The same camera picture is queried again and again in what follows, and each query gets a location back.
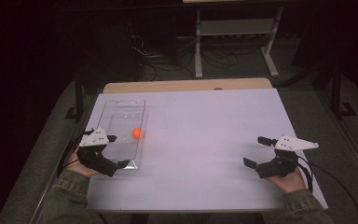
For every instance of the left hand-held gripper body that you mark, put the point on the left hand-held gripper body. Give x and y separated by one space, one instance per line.
94 157

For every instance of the light wooden table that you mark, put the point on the light wooden table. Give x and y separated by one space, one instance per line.
180 85

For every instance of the person's left hand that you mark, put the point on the person's left hand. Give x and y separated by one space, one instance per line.
77 166

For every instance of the person's right hand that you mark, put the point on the person's right hand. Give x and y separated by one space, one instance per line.
287 183

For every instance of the clear plastic tray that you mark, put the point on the clear plastic tray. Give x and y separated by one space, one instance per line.
122 116

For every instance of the orange ball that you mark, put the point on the orange ball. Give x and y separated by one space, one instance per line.
137 132

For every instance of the white metal desk frame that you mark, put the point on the white metal desk frame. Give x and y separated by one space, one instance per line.
236 27

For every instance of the black metal stand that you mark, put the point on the black metal stand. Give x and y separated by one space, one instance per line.
79 93
337 90

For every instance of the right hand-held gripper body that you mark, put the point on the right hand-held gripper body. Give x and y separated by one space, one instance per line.
278 165

